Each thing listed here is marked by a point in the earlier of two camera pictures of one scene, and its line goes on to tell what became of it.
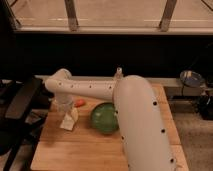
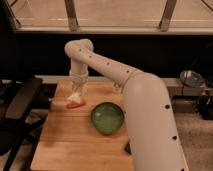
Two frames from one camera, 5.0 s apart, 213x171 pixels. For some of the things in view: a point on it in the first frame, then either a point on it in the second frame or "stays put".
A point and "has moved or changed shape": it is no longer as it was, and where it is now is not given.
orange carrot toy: x=79 y=103 stays put
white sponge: x=67 y=123 has moved or changed shape
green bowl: x=104 y=118 stays put
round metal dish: x=192 y=78 stays put
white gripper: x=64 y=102 → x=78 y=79
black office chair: x=25 y=104 stays put
